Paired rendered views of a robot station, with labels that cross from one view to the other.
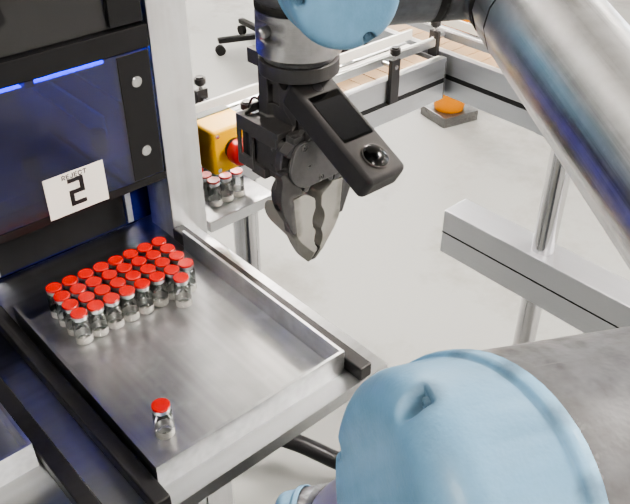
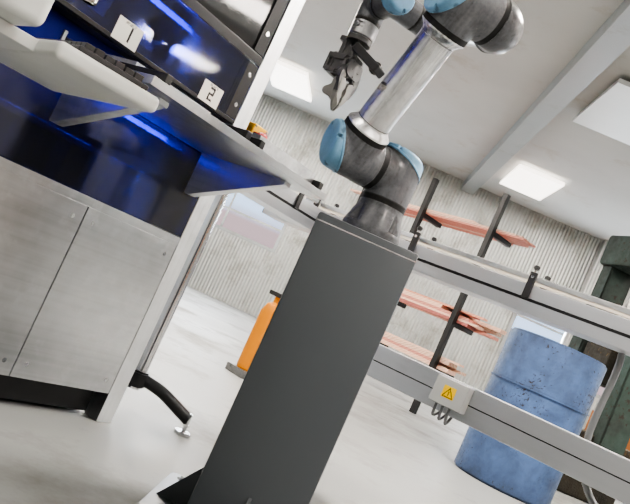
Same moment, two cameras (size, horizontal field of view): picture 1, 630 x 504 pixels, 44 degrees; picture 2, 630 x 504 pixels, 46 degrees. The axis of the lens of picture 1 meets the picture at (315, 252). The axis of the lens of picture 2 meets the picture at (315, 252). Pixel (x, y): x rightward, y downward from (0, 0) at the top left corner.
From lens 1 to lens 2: 168 cm
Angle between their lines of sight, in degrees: 41
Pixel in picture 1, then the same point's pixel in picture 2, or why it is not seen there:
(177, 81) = (258, 89)
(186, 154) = (243, 122)
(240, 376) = not seen: hidden behind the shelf
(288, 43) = (364, 27)
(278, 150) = (344, 59)
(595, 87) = not seen: hidden behind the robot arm
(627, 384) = not seen: outside the picture
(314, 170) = (352, 72)
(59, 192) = (206, 88)
